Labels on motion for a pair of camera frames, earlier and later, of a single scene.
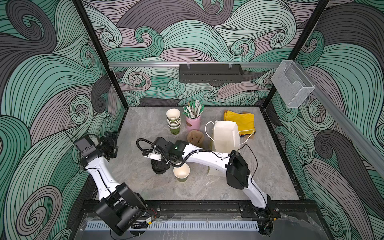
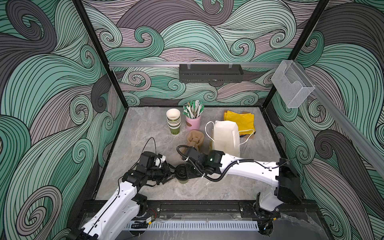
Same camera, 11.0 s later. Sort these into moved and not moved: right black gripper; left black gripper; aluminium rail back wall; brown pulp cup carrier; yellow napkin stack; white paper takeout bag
Moved: left black gripper; right black gripper
Not moved: white paper takeout bag; aluminium rail back wall; yellow napkin stack; brown pulp cup carrier
